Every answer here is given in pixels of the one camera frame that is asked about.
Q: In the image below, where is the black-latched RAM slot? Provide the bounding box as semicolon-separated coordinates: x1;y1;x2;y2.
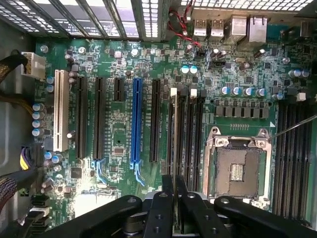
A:
195;89;208;192
178;87;189;189

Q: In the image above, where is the black RAM slot bank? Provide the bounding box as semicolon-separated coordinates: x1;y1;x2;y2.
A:
274;92;313;222

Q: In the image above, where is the metal CPU socket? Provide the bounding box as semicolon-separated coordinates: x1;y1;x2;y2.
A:
202;126;273;208

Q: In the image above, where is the long black expansion slot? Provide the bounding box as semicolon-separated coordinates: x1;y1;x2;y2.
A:
91;76;107;184
149;78;162;163
75;76;88;160

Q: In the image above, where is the blue expansion slot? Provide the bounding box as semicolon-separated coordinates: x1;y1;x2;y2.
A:
130;77;146;187

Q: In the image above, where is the green motherboard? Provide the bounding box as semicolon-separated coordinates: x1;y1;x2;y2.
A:
34;23;317;225

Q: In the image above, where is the row of grey chokes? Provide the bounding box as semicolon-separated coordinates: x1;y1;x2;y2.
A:
213;99;270;119

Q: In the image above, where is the black SATA connector block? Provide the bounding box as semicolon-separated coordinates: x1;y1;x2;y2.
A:
29;194;51;228

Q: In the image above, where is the thin metal locking lever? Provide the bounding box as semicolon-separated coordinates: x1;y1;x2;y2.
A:
268;115;317;140

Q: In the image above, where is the short black expansion slot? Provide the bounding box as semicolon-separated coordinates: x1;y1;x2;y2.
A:
113;77;125;103

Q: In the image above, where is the white PCI expansion slot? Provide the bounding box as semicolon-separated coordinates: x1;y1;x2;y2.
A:
53;69;70;153

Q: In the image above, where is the grey metal PC case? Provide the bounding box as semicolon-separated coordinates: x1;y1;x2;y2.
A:
0;0;317;238

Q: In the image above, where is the silver USB port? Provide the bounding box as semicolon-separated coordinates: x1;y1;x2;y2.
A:
210;18;225;38
193;18;209;38

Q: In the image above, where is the tall silver port stack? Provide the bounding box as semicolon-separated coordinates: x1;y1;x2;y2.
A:
229;14;249;42

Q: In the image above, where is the white power connector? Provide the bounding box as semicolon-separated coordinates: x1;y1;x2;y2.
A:
21;51;47;80

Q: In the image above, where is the silver ethernet port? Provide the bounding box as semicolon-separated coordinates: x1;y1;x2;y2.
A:
248;14;268;43

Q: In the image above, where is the purple and yellow wire plug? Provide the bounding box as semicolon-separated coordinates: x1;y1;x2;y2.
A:
19;145;46;172

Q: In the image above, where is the black braided cable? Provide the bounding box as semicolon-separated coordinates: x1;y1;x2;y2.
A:
0;170;39;213

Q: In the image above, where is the yellow braided cable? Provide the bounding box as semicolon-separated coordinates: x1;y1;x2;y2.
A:
0;92;38;113

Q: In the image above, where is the red and black wire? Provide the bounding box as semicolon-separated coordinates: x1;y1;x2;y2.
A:
167;0;203;48

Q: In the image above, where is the black sleeved power cable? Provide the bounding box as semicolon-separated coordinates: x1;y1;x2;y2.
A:
0;50;28;85

